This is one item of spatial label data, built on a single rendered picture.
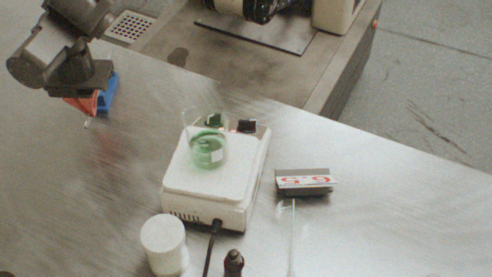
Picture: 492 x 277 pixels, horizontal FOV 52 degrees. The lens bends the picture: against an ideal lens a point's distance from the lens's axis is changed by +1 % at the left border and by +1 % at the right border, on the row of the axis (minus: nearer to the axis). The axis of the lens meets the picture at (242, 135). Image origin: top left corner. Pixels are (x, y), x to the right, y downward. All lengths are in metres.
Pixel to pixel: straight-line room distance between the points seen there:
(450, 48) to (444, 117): 0.43
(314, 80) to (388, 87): 0.62
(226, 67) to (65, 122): 0.75
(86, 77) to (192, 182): 0.25
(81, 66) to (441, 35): 1.90
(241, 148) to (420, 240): 0.30
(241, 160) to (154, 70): 0.35
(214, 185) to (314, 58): 0.99
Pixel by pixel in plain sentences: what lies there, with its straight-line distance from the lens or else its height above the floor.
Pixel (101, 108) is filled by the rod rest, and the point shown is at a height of 0.76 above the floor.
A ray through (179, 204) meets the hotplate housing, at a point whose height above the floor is 0.81.
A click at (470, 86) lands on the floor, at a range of 2.23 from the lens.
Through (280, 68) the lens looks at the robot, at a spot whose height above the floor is 0.37.
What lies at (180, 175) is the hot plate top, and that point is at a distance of 0.72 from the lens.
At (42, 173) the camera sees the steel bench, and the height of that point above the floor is 0.75.
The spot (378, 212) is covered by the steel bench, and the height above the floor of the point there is 0.75.
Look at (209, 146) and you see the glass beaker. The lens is 0.67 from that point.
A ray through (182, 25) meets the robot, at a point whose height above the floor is 0.37.
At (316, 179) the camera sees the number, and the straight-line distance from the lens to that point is 0.79.
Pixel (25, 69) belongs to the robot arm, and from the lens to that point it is 0.74.
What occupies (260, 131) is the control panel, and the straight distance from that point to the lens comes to 0.82.
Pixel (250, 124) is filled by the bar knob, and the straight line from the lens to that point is 0.81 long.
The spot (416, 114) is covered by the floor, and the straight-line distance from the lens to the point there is 2.04.
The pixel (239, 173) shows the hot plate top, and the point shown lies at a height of 0.84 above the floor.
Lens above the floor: 1.41
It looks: 49 degrees down
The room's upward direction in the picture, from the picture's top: 1 degrees counter-clockwise
